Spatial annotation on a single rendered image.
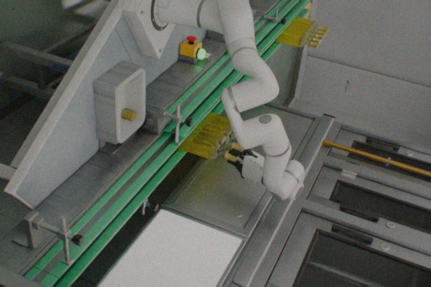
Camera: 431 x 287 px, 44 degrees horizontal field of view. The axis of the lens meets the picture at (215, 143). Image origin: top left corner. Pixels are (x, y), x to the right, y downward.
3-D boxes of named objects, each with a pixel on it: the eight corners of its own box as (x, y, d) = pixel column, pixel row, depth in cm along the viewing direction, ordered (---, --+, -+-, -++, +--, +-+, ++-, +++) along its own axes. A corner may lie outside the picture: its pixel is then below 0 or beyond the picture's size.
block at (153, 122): (140, 130, 196) (157, 136, 194) (140, 108, 190) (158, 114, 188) (145, 125, 199) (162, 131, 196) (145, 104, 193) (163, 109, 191)
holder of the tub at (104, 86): (97, 150, 184) (116, 157, 181) (92, 81, 168) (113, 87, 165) (124, 127, 197) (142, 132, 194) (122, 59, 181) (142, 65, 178)
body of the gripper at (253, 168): (274, 183, 195) (249, 170, 200) (278, 161, 189) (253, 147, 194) (262, 192, 190) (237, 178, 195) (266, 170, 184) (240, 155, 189)
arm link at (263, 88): (219, 56, 160) (228, 89, 151) (262, 40, 158) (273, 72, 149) (233, 84, 171) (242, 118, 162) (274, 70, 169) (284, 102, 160)
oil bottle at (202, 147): (165, 145, 205) (216, 162, 198) (165, 132, 201) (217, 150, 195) (172, 138, 209) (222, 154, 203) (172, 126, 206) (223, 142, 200)
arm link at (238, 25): (231, 70, 166) (225, 30, 153) (219, 23, 181) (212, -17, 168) (260, 64, 166) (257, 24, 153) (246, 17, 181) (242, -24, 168)
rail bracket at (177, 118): (158, 139, 195) (188, 150, 191) (158, 100, 185) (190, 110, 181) (161, 135, 197) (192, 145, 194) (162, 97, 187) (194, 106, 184)
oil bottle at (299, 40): (265, 39, 290) (315, 52, 282) (267, 29, 287) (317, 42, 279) (269, 35, 295) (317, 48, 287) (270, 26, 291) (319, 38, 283)
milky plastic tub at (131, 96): (97, 139, 180) (118, 147, 178) (93, 81, 167) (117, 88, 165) (124, 114, 194) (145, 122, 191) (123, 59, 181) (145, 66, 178)
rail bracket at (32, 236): (11, 245, 149) (79, 275, 142) (2, 200, 139) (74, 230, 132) (24, 234, 152) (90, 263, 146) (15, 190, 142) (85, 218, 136)
